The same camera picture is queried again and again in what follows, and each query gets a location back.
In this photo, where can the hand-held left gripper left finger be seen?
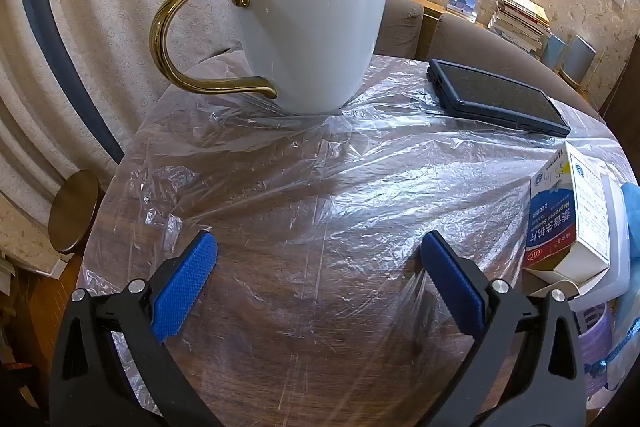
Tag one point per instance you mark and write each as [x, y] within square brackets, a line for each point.
[185, 287]

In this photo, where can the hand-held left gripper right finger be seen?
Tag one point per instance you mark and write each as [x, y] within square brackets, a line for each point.
[452, 287]

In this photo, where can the blue red white medicine box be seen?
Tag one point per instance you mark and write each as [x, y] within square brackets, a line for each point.
[550, 227]

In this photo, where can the round wooden stool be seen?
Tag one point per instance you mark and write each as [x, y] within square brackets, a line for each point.
[75, 212]

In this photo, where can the purple hair roller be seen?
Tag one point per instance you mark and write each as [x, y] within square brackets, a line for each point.
[595, 332]

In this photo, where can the clear plastic table cover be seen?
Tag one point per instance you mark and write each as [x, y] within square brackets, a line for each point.
[310, 187]

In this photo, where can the pile of papers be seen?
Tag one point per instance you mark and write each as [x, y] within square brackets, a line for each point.
[20, 269]

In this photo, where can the large white medicine box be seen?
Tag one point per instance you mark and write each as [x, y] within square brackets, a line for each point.
[617, 247]

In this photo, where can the blue plastic bag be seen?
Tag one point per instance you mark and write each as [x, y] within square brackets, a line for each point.
[631, 217]

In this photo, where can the brown upholstered chair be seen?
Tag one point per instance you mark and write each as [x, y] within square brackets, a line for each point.
[400, 24]
[480, 42]

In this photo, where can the grey speaker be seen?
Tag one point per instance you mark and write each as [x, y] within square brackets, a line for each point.
[579, 59]
[554, 51]

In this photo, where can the stack of books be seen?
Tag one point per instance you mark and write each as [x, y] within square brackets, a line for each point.
[520, 19]

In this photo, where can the beige curtain with blue stripe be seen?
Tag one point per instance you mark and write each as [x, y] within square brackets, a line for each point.
[125, 7]

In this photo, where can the photo frame with building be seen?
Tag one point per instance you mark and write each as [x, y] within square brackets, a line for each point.
[462, 2]

